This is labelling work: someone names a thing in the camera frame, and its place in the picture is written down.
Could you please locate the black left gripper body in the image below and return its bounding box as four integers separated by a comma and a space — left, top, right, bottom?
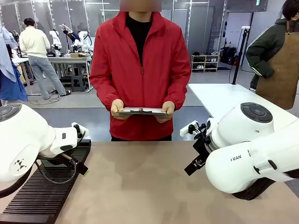
61, 153, 83, 169

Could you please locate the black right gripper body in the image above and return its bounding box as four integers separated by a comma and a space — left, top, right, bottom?
192, 133, 212, 165

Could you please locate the grey clipboard with paper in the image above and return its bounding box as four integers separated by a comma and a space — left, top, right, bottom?
116, 107, 169, 116

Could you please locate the person's left forearm red sleeve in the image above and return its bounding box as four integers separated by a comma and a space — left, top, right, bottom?
167, 70, 192, 111

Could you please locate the person's right forearm red sleeve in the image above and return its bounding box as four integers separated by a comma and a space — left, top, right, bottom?
89, 70, 119, 112

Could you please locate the black slotted PCB rack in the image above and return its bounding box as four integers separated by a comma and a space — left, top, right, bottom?
0, 139, 92, 224

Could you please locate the person's left hand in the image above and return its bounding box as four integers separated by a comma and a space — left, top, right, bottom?
154, 100, 176, 124

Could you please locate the person's right hand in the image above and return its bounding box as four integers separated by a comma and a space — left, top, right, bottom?
110, 98, 130, 121

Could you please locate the white side table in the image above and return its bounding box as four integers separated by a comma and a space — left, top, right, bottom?
188, 83, 299, 133

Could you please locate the grey step stool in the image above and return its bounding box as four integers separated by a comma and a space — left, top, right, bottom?
71, 74, 86, 92

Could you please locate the wooden shoe shelf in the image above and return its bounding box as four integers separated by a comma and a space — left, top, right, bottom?
191, 54, 221, 73

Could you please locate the person torso red jacket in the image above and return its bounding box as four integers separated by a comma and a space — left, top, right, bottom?
89, 10, 192, 141

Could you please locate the grey background work table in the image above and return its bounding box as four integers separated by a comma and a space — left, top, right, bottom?
46, 54, 93, 93

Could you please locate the person in blue clothing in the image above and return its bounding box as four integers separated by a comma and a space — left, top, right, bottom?
0, 25, 29, 106

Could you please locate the person green jacket brown apron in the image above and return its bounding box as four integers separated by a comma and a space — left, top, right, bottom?
245, 0, 299, 111

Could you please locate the white background desk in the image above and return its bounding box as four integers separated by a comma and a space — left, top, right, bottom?
11, 57, 42, 97

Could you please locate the person in cream sweater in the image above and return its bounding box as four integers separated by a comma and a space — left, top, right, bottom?
19, 18, 71, 100

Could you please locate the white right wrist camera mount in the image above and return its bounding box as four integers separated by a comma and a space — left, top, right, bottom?
179, 120, 199, 137

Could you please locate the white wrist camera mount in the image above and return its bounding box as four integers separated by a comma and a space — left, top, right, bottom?
179, 120, 199, 137
71, 122, 91, 139

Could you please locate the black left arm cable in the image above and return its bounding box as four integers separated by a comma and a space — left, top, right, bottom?
34, 155, 79, 185

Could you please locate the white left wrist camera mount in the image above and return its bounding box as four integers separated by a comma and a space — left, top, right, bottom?
71, 122, 91, 139

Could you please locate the black camera stand pole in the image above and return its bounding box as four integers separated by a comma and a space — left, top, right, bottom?
232, 26, 251, 85

